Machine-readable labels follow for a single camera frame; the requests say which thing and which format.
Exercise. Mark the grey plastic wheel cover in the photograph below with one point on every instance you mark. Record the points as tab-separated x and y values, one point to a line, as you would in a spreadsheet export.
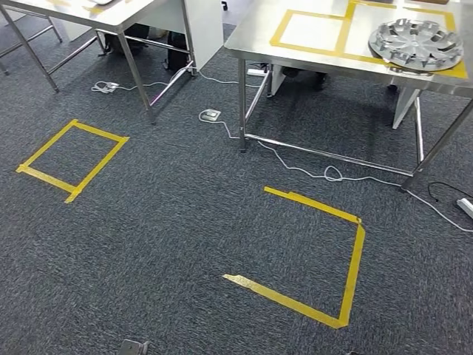
416	46

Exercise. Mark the steel workbench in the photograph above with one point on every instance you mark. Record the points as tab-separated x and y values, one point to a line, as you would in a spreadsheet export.
255	29

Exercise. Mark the grey floor socket box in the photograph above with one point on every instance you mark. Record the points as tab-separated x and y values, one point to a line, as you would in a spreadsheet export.
212	115

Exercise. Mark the open yellow floor tape square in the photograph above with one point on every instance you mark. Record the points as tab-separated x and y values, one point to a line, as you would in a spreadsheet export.
353	269

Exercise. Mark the white power strip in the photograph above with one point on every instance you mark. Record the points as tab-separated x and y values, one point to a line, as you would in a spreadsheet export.
111	87
465	208

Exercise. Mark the black robot left foot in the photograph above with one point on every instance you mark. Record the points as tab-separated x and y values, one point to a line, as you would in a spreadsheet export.
135	348

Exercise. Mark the steel table with white panel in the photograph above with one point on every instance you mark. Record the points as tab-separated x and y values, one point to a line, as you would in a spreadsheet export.
111	12

